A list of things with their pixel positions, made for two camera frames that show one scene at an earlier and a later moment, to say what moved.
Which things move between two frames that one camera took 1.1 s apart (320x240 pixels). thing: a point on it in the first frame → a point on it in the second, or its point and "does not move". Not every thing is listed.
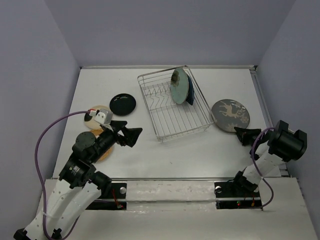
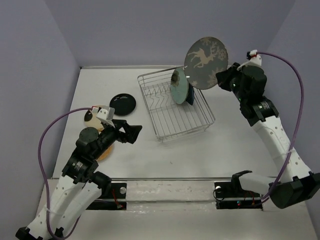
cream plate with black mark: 89,120 does not move
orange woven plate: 97,132 does not move
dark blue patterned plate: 190,96 does not move
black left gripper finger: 117,125 does not move
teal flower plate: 179,85 does not move
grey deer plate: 227,114 → 205,57
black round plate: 123,104 does not move
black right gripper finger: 247,133 → 225,78
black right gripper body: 260,140 → 236,84
